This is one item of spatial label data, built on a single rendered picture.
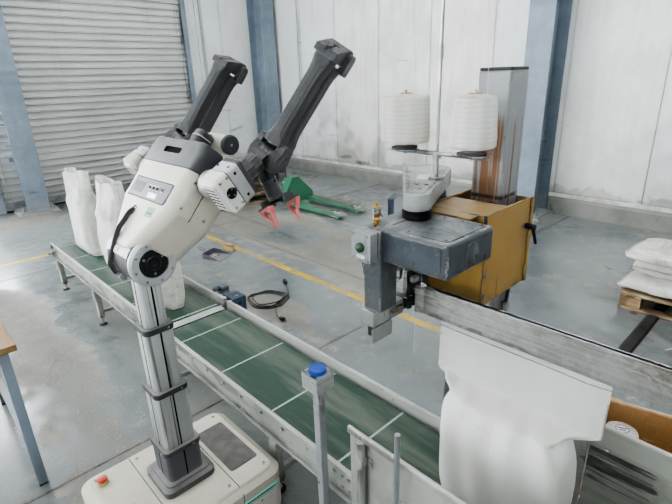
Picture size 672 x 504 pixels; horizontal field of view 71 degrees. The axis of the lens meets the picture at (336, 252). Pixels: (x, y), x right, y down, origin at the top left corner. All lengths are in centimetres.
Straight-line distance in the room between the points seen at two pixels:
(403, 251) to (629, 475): 96
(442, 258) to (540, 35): 516
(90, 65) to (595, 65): 711
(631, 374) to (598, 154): 531
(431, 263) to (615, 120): 529
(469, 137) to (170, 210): 92
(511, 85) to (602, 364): 86
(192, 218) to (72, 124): 718
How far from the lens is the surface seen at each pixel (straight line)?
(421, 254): 129
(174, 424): 198
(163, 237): 159
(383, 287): 143
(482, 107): 147
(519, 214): 171
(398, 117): 160
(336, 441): 203
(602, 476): 182
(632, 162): 642
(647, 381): 133
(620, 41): 643
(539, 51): 625
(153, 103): 911
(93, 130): 876
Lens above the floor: 175
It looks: 20 degrees down
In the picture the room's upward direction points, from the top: 2 degrees counter-clockwise
